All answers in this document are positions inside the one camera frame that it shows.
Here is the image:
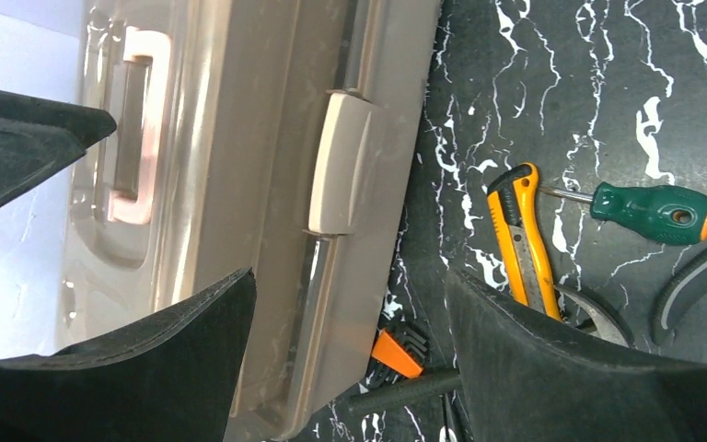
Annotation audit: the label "black grey cutting pliers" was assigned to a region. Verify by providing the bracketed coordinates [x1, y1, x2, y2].
[650, 248, 707, 345]

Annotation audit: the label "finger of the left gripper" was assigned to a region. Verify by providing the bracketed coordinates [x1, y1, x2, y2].
[0, 90, 117, 208]

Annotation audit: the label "beige plastic tool box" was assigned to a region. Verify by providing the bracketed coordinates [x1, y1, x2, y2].
[57, 1, 441, 441]

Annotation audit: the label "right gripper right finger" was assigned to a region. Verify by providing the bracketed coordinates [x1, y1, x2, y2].
[445, 271, 707, 441]

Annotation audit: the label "orange yellow utility knife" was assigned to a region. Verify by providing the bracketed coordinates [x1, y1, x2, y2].
[487, 162, 562, 321]

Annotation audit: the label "black handled hammer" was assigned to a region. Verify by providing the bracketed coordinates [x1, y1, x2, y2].
[347, 285, 632, 415]

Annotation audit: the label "green handled screwdriver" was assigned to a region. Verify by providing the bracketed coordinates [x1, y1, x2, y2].
[540, 182, 707, 246]

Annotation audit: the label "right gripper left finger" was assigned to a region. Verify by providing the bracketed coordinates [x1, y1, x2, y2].
[0, 269, 257, 441]

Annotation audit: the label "orange hex key set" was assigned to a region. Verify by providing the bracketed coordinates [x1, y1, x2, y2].
[364, 320, 429, 390]

